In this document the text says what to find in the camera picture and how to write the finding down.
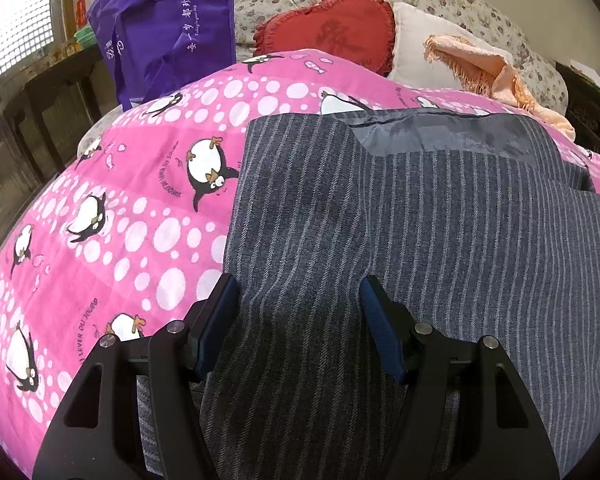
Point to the pink penguin quilt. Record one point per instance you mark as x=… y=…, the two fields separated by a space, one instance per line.
x=132 y=235

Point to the dark wooden side table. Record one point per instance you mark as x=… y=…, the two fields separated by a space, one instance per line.
x=40 y=128

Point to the red heart pillow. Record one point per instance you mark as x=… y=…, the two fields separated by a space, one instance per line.
x=360 y=31

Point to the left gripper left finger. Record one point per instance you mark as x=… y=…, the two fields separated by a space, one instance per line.
x=130 y=412

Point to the floral grey bedding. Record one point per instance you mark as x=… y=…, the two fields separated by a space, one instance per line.
x=229 y=99

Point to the purple tote bag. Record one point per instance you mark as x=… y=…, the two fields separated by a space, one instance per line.
x=155 y=47

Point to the window with lattice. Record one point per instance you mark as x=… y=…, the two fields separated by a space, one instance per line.
x=26 y=29

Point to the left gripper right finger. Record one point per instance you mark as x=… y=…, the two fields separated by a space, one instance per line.
x=466 y=413

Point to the green basket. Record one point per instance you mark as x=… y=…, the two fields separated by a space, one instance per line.
x=85 y=37

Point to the grey pinstriped coat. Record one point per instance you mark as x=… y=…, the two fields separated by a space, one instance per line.
x=475 y=223

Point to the peach fringed scarf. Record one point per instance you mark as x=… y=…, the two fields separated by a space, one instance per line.
x=488 y=73

